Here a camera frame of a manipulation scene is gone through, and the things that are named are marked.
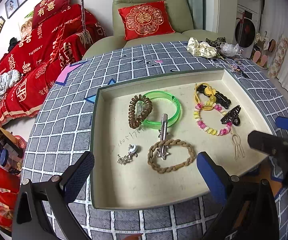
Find black claw clip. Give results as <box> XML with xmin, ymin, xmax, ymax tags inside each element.
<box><xmin>220</xmin><ymin>105</ymin><xmax>241</xmax><ymax>126</ymax></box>

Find brown braided hair tie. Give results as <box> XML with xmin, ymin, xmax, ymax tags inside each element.
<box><xmin>147</xmin><ymin>139</ymin><xmax>197</xmax><ymax>174</ymax></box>

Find silver chain earring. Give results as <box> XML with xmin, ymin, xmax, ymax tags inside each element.
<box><xmin>117</xmin><ymin>144</ymin><xmax>138</xmax><ymax>165</ymax></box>

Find silver hair clip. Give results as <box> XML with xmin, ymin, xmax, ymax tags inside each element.
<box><xmin>156</xmin><ymin>113</ymin><xmax>169</xmax><ymax>160</ymax></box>

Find pink yellow bead bracelet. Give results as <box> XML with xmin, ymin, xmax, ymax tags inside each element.
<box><xmin>193</xmin><ymin>101</ymin><xmax>234</xmax><ymax>137</ymax></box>

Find yellow hair tie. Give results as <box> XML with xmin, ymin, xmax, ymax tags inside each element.
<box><xmin>193</xmin><ymin>82</ymin><xmax>218</xmax><ymax>112</ymax></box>

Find brown spiral hair tie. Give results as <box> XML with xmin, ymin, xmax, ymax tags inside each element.
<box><xmin>128</xmin><ymin>94</ymin><xmax>154</xmax><ymax>130</ymax></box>

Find orange star sticker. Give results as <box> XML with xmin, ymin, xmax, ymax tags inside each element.
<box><xmin>241</xmin><ymin>158</ymin><xmax>282</xmax><ymax>196</ymax></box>

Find grey checked tablecloth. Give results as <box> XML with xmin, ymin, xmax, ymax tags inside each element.
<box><xmin>20</xmin><ymin>41</ymin><xmax>288</xmax><ymax>240</ymax></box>

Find black hair clip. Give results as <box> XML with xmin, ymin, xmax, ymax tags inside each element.
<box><xmin>196</xmin><ymin>83</ymin><xmax>231</xmax><ymax>109</ymax></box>

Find slippers rack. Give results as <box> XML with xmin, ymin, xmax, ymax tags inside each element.
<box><xmin>251</xmin><ymin>32</ymin><xmax>288</xmax><ymax>78</ymax></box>

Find blue star sticker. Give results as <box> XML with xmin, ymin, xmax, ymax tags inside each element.
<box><xmin>84</xmin><ymin>78</ymin><xmax>116</xmax><ymax>105</ymax></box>

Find green translucent bangle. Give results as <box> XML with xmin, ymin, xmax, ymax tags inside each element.
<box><xmin>143</xmin><ymin>90</ymin><xmax>181</xmax><ymax>129</ymax></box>

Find cream shallow tray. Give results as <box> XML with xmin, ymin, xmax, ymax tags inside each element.
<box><xmin>90</xmin><ymin>69</ymin><xmax>274</xmax><ymax>210</ymax></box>

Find clear plastic bag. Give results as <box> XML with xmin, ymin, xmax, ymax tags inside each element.
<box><xmin>220</xmin><ymin>43</ymin><xmax>240</xmax><ymax>57</ymax></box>

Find pink star sticker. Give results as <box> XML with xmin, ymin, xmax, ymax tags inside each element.
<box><xmin>55</xmin><ymin>62</ymin><xmax>84</xmax><ymax>86</ymax></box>

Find lower washing machine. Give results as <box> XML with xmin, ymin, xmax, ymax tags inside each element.
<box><xmin>233</xmin><ymin>4</ymin><xmax>260</xmax><ymax>58</ymax></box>

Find dark patterned scrunchie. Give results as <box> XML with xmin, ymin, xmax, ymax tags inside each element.
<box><xmin>205</xmin><ymin>37</ymin><xmax>226</xmax><ymax>60</ymax></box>

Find cream scrunchie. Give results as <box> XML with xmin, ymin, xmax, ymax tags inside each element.
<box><xmin>187</xmin><ymin>37</ymin><xmax>217</xmax><ymax>59</ymax></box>

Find grey crumpled cloth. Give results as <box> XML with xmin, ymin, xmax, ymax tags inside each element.
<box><xmin>0</xmin><ymin>69</ymin><xmax>22</xmax><ymax>101</ymax></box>

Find red bedspread bed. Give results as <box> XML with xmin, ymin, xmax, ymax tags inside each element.
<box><xmin>0</xmin><ymin>4</ymin><xmax>105</xmax><ymax>126</ymax></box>

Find red embroidered cushion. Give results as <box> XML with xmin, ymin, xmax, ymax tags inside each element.
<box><xmin>118</xmin><ymin>1</ymin><xmax>175</xmax><ymax>41</ymax></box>

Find small framed picture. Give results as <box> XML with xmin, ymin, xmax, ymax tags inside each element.
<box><xmin>0</xmin><ymin>16</ymin><xmax>5</xmax><ymax>33</ymax></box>

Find dark red pillow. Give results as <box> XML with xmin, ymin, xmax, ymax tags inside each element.
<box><xmin>32</xmin><ymin>0</ymin><xmax>71</xmax><ymax>29</ymax></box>

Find green leather armchair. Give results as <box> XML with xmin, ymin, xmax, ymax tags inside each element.
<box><xmin>83</xmin><ymin>0</ymin><xmax>220</xmax><ymax>59</ymax></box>

